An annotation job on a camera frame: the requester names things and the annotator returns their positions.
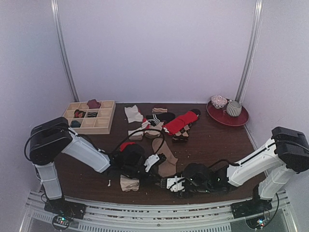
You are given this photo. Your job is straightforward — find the red white striped sock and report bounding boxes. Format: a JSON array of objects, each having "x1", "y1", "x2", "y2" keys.
[{"x1": 141, "y1": 118, "x2": 151, "y2": 135}]

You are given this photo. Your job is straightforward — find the teal rolled sock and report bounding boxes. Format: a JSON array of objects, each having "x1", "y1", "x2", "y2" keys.
[{"x1": 70, "y1": 120, "x2": 81, "y2": 128}]

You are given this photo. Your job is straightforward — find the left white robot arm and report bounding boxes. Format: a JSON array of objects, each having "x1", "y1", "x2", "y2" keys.
[{"x1": 24, "y1": 117, "x2": 166, "y2": 220}]

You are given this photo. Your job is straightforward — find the red black rolled sock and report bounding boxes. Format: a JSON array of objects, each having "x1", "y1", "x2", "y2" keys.
[{"x1": 74, "y1": 109, "x2": 86, "y2": 118}]

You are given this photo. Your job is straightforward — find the beige white folded sock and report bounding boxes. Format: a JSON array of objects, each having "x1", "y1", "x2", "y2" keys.
[{"x1": 124, "y1": 105, "x2": 143, "y2": 123}]

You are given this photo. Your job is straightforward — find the black striped rolled sock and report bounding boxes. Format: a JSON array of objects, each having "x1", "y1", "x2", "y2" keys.
[{"x1": 86, "y1": 112, "x2": 98, "y2": 118}]

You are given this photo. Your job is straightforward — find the red and beige sock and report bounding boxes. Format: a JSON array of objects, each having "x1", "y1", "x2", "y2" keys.
[{"x1": 120, "y1": 142, "x2": 140, "y2": 192}]

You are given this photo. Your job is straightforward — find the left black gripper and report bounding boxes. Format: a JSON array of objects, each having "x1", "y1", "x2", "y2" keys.
[{"x1": 124, "y1": 164, "x2": 163, "y2": 188}]

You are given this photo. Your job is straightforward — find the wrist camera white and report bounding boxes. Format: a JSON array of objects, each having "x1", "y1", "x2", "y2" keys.
[
  {"x1": 160, "y1": 176, "x2": 185, "y2": 192},
  {"x1": 144, "y1": 153, "x2": 167, "y2": 173}
]

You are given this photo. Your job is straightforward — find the right aluminium frame post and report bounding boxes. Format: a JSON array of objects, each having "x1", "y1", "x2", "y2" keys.
[{"x1": 235, "y1": 0, "x2": 264, "y2": 103}]

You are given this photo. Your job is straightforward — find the left black cable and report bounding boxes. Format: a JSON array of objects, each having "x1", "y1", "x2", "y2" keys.
[{"x1": 70, "y1": 127, "x2": 166, "y2": 158}]

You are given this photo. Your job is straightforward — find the beige brown sock pile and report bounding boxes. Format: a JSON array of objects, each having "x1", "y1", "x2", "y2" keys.
[{"x1": 128, "y1": 128, "x2": 144, "y2": 141}]

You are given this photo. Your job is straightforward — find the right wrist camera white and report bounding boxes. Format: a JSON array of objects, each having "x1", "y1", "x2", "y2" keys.
[{"x1": 160, "y1": 176, "x2": 185, "y2": 192}]

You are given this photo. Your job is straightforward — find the red folded sock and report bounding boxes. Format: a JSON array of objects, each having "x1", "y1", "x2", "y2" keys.
[{"x1": 163, "y1": 109, "x2": 201, "y2": 135}]

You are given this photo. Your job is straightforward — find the red round plate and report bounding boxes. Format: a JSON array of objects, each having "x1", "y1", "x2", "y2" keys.
[{"x1": 206, "y1": 101, "x2": 249, "y2": 127}]

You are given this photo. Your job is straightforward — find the left aluminium frame post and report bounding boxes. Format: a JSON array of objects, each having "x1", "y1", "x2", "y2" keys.
[{"x1": 51, "y1": 0, "x2": 79, "y2": 102}]

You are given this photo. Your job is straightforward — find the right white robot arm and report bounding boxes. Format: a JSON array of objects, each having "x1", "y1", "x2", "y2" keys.
[{"x1": 174, "y1": 127, "x2": 309, "y2": 218}]

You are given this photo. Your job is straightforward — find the metal base rail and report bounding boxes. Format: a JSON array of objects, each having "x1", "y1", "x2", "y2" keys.
[{"x1": 17, "y1": 191, "x2": 300, "y2": 232}]

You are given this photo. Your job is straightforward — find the small striped folded sock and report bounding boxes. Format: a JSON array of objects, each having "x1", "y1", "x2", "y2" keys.
[{"x1": 152, "y1": 107, "x2": 168, "y2": 114}]

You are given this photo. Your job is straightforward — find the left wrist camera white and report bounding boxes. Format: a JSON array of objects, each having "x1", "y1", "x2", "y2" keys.
[{"x1": 144, "y1": 153, "x2": 167, "y2": 173}]

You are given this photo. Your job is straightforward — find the striped ceramic cup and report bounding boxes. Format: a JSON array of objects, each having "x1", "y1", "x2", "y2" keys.
[{"x1": 226, "y1": 100, "x2": 242, "y2": 117}]

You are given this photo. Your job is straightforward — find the argyle brown sock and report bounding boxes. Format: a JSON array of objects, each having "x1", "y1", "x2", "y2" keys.
[{"x1": 172, "y1": 123, "x2": 192, "y2": 143}]

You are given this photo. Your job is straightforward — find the black white striped sock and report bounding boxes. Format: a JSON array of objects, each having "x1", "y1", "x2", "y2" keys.
[{"x1": 146, "y1": 112, "x2": 176, "y2": 126}]

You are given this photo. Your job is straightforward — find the wooden compartment tray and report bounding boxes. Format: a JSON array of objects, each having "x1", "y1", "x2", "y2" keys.
[{"x1": 63, "y1": 101, "x2": 116, "y2": 135}]

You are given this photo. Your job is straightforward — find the aluminium frame post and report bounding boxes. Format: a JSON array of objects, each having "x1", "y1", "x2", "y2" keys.
[
  {"x1": 235, "y1": 0, "x2": 264, "y2": 103},
  {"x1": 51, "y1": 0, "x2": 79, "y2": 102}
]

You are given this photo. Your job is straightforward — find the tan brown sock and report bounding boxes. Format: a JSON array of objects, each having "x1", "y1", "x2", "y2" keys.
[{"x1": 154, "y1": 142, "x2": 178, "y2": 177}]

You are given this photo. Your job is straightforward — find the white patterned bowl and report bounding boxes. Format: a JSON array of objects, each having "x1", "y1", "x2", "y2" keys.
[{"x1": 211, "y1": 95, "x2": 228, "y2": 109}]

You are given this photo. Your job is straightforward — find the tan sock pair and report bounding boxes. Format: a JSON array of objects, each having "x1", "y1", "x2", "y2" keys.
[{"x1": 144, "y1": 122, "x2": 164, "y2": 139}]

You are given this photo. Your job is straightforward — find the maroon rolled sock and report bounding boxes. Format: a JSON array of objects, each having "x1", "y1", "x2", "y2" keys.
[{"x1": 87, "y1": 99, "x2": 101, "y2": 109}]

